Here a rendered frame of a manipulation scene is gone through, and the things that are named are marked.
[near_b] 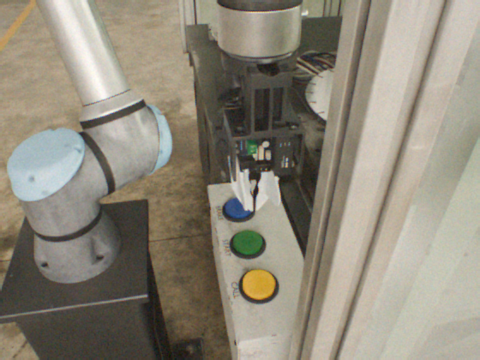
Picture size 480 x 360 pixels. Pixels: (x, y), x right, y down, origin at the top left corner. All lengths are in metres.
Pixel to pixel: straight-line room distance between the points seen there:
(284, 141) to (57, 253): 0.47
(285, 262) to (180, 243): 1.27
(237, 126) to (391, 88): 0.21
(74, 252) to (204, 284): 0.98
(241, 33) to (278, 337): 0.33
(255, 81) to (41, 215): 0.44
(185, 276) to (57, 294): 0.97
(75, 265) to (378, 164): 0.59
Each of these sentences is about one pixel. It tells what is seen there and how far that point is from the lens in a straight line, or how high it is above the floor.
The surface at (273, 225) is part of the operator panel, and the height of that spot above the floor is 0.90.
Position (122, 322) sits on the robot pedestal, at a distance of 0.80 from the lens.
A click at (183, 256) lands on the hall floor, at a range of 1.74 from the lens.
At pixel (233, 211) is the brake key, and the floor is 0.91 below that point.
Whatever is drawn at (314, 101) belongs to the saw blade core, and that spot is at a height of 0.95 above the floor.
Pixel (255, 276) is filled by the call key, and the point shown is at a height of 0.91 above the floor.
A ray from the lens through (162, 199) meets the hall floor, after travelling 2.01.
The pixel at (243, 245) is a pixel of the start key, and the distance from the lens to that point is 0.55.
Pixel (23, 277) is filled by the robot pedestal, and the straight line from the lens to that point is 0.81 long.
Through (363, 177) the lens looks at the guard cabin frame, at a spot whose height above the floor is 1.18.
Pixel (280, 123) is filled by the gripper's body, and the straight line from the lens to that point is 0.39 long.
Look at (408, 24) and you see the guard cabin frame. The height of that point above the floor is 1.26.
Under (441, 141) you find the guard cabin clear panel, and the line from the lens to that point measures 0.27.
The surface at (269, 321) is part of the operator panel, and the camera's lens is 0.49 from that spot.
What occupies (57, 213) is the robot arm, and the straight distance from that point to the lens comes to 0.67.
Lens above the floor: 1.32
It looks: 39 degrees down
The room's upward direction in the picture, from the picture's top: straight up
